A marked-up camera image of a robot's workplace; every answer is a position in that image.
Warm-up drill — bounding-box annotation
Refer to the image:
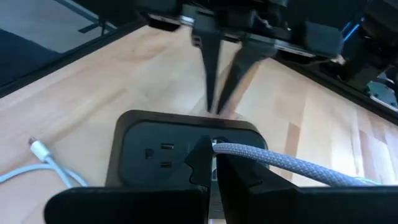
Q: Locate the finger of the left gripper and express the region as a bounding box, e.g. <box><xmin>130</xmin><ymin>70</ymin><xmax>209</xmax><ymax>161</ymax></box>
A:
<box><xmin>192</xmin><ymin>27</ymin><xmax>224</xmax><ymax>113</ymax></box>
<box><xmin>216</xmin><ymin>40</ymin><xmax>276</xmax><ymax>115</ymax></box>

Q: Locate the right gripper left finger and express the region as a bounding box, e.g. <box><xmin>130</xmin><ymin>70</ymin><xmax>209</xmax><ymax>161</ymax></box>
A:
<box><xmin>44</xmin><ymin>134</ymin><xmax>215</xmax><ymax>224</ymax></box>

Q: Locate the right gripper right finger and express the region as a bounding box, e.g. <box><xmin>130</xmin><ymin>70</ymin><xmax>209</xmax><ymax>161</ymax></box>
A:
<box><xmin>216</xmin><ymin>135</ymin><xmax>398</xmax><ymax>224</ymax></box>

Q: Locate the pale braided charger cable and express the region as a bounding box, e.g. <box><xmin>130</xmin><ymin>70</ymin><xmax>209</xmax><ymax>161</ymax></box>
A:
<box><xmin>212</xmin><ymin>142</ymin><xmax>374</xmax><ymax>187</ymax></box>

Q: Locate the light blue charger cable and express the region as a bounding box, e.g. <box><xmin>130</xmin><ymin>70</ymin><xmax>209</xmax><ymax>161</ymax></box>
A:
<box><xmin>0</xmin><ymin>137</ymin><xmax>90</xmax><ymax>189</ymax></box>

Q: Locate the small black power strip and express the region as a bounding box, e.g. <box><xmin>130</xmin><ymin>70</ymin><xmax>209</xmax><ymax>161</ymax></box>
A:
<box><xmin>104</xmin><ymin>109</ymin><xmax>269</xmax><ymax>188</ymax></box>

